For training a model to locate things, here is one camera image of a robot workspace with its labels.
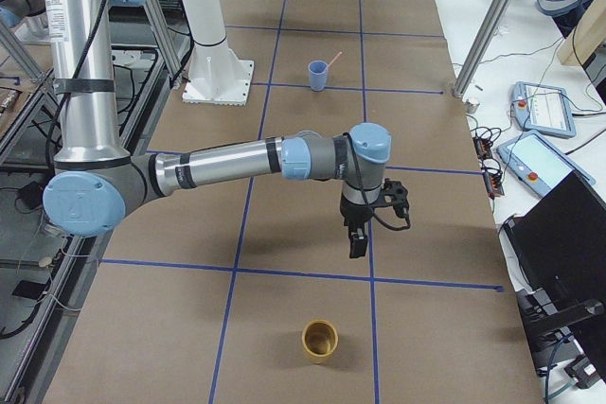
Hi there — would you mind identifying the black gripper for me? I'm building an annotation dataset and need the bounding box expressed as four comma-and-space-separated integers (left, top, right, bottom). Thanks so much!
340, 200, 373, 259

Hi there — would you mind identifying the blue cup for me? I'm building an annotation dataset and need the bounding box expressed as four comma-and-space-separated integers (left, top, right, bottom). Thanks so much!
308, 61, 329, 92

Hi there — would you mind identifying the pink chopstick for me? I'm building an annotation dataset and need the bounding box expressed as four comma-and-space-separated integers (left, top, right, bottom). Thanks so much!
326, 51, 343, 71

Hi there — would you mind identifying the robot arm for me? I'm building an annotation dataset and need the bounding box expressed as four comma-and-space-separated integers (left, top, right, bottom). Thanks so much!
43, 0, 409, 258

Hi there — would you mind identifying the yellow wooden cup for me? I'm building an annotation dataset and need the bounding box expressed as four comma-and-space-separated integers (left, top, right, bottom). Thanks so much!
301, 319, 339, 364

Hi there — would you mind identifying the brown paper table cover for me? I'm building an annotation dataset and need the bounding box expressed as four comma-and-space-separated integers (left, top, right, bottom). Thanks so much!
45, 0, 540, 403

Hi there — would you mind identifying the black orange terminal strip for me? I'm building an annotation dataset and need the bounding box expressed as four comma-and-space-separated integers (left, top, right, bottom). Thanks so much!
472, 136, 505, 200

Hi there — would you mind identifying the small metal cylinder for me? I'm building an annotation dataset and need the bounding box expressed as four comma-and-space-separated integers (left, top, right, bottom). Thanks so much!
464, 97, 480, 114

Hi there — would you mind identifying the near teach pendant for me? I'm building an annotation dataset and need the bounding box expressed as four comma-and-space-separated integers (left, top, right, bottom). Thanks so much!
497, 131, 596, 197

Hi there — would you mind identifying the teach pendant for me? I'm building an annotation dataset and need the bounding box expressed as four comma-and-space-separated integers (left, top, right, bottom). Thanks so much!
497, 131, 596, 197
511, 81, 577, 138

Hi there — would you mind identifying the black monitor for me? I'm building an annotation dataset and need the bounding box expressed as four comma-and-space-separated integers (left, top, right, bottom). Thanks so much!
505, 171, 605, 378

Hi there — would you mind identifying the far teach pendant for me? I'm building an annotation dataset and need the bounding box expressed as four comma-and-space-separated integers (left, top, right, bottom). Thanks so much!
511, 81, 577, 138

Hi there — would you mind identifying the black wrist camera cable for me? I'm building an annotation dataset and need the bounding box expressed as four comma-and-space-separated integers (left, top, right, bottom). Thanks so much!
344, 132, 412, 231

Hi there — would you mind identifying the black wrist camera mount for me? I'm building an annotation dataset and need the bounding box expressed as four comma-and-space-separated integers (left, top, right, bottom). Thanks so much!
373, 178, 410, 219

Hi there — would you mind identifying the white camera post base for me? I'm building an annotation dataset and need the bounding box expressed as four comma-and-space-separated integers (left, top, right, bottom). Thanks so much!
182, 0, 254, 106

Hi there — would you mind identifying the aluminium frame post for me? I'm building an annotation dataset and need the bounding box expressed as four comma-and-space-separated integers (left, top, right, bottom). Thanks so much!
452, 0, 510, 98

